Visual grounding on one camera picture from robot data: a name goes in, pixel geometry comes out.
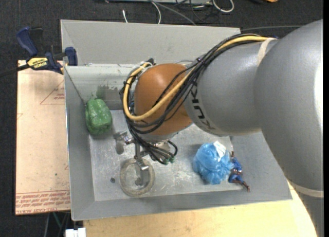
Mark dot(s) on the small blue and brown toy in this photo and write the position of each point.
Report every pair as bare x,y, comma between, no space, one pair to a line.
236,166

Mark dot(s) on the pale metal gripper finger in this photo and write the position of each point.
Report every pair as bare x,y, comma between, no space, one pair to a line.
144,174
119,142

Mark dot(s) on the brown cardboard board, red print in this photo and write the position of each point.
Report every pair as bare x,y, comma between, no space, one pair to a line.
41,133

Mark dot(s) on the blue mesh bath sponge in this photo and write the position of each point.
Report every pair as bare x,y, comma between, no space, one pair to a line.
212,165

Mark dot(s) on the grey metal bin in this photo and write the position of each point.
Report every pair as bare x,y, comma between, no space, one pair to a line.
174,179

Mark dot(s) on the green lumpy toy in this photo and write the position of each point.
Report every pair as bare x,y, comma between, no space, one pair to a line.
99,117

